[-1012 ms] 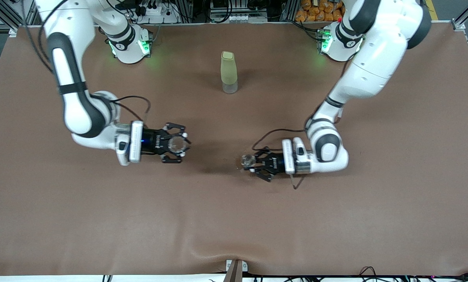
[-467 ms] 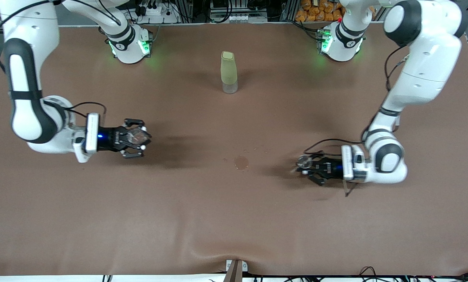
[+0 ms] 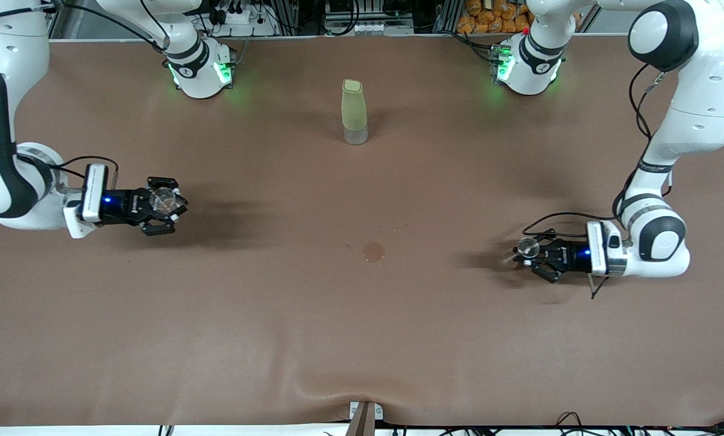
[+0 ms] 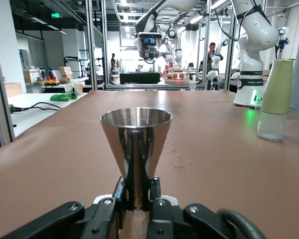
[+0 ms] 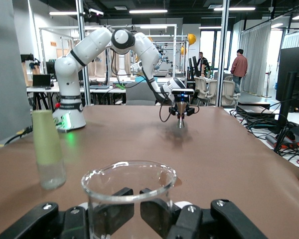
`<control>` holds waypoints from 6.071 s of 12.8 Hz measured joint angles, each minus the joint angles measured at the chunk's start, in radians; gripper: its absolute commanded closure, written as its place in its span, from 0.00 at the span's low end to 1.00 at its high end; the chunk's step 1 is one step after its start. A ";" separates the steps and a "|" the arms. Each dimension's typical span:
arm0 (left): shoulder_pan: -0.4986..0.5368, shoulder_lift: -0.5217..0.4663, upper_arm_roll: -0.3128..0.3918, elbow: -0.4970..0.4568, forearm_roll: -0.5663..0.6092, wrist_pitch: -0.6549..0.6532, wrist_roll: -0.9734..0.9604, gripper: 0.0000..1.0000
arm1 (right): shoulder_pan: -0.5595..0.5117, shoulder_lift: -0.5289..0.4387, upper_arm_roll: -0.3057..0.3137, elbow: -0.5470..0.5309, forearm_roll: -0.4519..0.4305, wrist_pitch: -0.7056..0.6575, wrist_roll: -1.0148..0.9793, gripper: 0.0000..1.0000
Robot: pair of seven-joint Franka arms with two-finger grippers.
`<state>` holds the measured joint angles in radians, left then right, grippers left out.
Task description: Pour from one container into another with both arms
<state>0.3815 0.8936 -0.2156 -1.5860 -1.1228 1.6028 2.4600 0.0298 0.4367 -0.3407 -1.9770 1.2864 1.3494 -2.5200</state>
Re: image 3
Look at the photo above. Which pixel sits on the brown table mat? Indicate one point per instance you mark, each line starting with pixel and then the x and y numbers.
pixel 362 315

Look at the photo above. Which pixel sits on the white power strip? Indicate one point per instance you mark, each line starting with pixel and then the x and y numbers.
pixel 240 17

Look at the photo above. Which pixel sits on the steel double-cone jigger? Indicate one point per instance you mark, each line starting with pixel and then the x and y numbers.
pixel 528 247

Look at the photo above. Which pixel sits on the pale green shaker bottle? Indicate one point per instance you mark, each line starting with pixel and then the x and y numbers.
pixel 354 109

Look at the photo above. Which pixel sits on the metal clamp bracket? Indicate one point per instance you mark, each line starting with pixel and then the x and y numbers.
pixel 378 413

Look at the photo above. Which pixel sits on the brown stand pole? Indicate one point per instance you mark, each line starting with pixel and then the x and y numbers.
pixel 362 424

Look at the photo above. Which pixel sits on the orange bread roll pile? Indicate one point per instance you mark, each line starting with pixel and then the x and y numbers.
pixel 489 18

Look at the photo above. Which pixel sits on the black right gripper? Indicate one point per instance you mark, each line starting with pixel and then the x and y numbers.
pixel 123 206

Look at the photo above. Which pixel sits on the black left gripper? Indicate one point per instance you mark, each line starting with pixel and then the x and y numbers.
pixel 570 255

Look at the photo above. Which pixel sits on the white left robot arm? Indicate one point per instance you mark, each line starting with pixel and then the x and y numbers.
pixel 701 109

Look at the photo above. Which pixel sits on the clear glass measuring cup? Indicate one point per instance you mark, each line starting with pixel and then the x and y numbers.
pixel 163 200

